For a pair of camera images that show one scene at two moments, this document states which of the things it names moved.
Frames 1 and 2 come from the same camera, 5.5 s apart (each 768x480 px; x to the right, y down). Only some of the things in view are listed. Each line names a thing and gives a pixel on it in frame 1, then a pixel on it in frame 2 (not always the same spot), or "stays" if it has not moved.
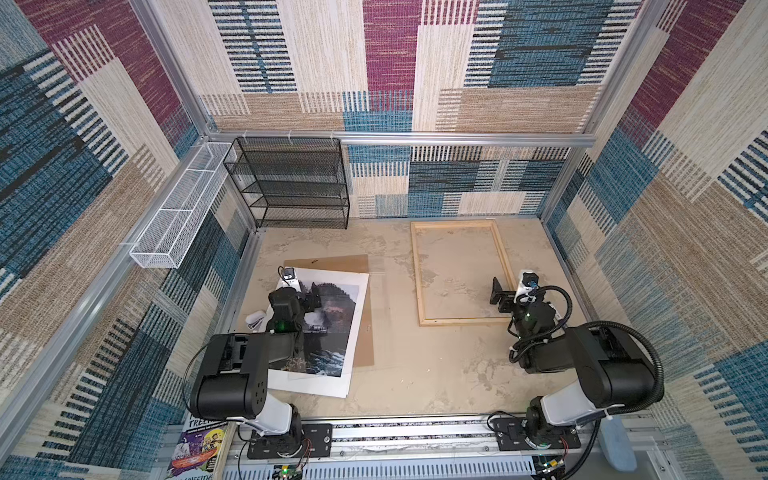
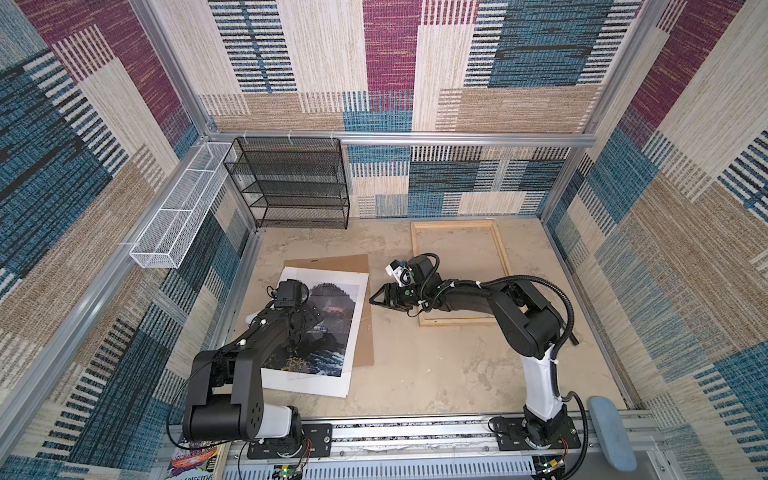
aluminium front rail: (437, 449) stays
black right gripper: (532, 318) -> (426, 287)
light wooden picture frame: (507, 281) stays
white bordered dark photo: (328, 337) stays
